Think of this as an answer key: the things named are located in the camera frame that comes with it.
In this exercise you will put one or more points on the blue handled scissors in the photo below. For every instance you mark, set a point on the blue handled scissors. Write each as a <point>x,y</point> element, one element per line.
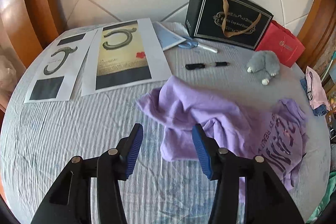
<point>189,43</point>

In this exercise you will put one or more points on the black gift bag gold ribbon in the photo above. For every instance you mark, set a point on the black gift bag gold ribbon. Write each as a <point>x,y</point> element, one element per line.
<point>240,23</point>

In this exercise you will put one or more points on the striped white bed sheet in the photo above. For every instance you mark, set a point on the striped white bed sheet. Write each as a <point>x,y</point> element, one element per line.
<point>39,139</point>

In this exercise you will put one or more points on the red paper bag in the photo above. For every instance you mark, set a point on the red paper bag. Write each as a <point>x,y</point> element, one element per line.
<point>283,43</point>

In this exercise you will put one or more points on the black pen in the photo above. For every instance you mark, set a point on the black pen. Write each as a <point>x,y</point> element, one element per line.
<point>191,67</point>

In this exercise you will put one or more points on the pink and blue clothes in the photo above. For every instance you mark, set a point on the pink and blue clothes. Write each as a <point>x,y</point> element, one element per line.
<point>315,93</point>

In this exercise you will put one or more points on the small white hook poster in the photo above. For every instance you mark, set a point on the small white hook poster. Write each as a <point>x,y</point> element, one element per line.
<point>55,77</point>

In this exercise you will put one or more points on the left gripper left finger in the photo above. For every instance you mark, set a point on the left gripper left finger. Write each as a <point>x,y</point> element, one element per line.
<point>68,199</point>

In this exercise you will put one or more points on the purple printed t-shirt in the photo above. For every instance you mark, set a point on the purple printed t-shirt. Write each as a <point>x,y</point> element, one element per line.
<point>278,134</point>

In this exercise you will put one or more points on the grey plush bunny toy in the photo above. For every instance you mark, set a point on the grey plush bunny toy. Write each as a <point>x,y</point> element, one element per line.
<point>265,63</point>

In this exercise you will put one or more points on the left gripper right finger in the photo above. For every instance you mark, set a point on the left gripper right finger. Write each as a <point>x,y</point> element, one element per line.
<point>266,198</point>

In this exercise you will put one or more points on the large poster with yellow centre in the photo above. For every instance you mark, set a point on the large poster with yellow centre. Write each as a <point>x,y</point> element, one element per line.
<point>122,55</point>

